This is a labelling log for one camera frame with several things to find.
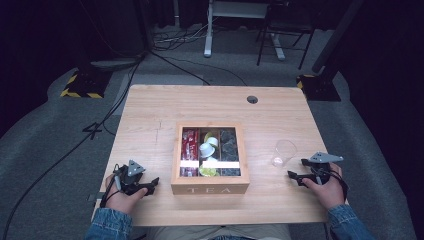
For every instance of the wooden box with glass lid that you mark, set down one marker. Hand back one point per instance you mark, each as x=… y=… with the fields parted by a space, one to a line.
x=210 y=186

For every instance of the slanted grey metal post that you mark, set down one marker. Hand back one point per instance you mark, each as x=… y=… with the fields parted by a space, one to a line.
x=336 y=36

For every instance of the grey tape piece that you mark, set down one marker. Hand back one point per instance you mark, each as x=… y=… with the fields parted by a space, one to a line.
x=96 y=196

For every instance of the black chair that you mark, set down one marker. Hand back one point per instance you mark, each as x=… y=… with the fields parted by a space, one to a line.
x=286 y=23

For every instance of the bunch of red sachets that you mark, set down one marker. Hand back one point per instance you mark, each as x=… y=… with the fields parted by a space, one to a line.
x=189 y=145

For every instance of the small green-lidded capsule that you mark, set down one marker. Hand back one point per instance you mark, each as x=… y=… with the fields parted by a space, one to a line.
x=208 y=136

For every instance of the clear plastic cup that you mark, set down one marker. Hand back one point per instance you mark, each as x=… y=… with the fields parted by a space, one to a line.
x=284 y=153

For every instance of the round table grommet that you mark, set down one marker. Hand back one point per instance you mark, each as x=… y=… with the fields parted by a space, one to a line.
x=252 y=99

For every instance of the yellow-black striped stand base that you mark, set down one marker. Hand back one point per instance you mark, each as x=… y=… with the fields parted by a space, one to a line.
x=85 y=85
x=320 y=88

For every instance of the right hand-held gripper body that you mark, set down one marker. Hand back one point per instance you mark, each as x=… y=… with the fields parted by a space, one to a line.
x=320 y=170

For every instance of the bunch of dark sachets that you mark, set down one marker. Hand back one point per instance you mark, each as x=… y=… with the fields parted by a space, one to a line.
x=230 y=146

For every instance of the large white capsule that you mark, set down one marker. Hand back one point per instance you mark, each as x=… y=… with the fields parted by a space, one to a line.
x=206 y=150

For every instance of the person's left hand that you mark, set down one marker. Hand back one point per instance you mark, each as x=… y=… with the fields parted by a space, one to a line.
x=121 y=200

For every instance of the large green-lidded capsule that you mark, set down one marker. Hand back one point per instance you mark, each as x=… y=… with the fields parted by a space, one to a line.
x=208 y=172

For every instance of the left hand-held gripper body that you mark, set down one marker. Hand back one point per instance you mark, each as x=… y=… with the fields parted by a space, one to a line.
x=131 y=176

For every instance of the person's legs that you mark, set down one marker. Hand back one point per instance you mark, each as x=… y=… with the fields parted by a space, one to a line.
x=216 y=232

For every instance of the person's right hand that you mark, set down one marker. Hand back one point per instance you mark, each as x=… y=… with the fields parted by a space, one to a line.
x=330 y=193

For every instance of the white desk frame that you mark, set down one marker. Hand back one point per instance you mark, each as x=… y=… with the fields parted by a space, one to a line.
x=209 y=30

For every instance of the small white capsule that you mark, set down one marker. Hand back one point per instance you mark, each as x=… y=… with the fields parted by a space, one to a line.
x=213 y=142

